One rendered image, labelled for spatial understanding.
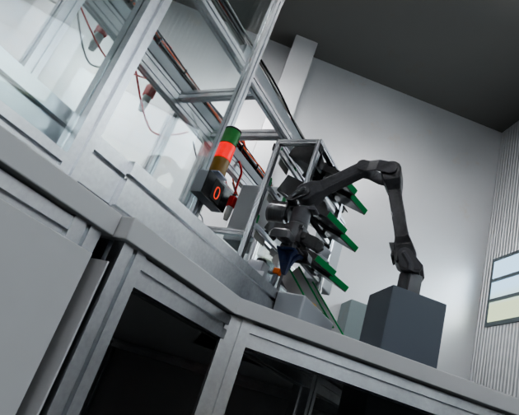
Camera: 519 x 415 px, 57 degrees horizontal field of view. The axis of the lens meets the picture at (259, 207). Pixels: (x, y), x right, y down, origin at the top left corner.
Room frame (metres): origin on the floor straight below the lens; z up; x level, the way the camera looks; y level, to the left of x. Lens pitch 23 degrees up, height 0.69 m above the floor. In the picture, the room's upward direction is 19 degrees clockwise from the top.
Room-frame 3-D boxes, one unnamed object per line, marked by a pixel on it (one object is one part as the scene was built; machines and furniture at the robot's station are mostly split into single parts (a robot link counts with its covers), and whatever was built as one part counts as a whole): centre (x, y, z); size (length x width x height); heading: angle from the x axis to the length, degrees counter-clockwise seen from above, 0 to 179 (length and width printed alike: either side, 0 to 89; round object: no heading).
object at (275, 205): (1.32, -0.08, 1.27); 0.12 x 0.08 x 0.11; 63
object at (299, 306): (1.15, -0.19, 0.93); 0.21 x 0.07 x 0.06; 147
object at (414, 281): (1.15, -0.42, 1.09); 0.07 x 0.07 x 0.06; 4
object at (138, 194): (1.03, -0.03, 0.91); 0.89 x 0.06 x 0.11; 147
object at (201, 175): (1.25, 0.15, 1.29); 0.12 x 0.05 x 0.25; 147
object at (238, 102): (1.27, 0.17, 1.46); 0.03 x 0.03 x 1.00; 57
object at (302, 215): (1.30, -0.12, 1.25); 0.09 x 0.06 x 0.07; 63
